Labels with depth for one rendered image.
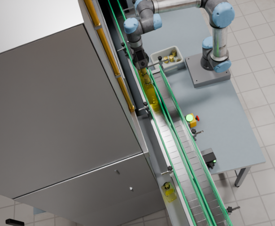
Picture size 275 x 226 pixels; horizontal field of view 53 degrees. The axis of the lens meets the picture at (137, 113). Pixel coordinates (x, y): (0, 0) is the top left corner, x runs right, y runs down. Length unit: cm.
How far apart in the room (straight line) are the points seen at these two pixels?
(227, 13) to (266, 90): 158
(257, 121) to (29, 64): 245
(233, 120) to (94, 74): 141
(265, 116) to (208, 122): 104
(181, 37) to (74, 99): 174
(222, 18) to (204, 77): 61
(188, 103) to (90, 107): 130
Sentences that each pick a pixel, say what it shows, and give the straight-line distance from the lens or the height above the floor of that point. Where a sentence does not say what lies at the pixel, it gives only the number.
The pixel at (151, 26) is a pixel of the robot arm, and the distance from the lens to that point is 148.
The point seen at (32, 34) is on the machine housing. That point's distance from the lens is 62.
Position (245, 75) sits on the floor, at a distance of 312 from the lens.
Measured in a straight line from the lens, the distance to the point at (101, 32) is 90.
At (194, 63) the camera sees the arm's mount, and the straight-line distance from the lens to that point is 217.
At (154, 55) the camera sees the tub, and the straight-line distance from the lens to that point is 222.
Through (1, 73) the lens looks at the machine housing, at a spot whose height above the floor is 208.
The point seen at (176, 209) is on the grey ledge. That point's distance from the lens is 165.
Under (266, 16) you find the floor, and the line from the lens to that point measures 371.
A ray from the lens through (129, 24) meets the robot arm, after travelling 145.
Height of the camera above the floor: 250
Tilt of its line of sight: 60 degrees down
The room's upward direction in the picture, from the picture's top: 21 degrees counter-clockwise
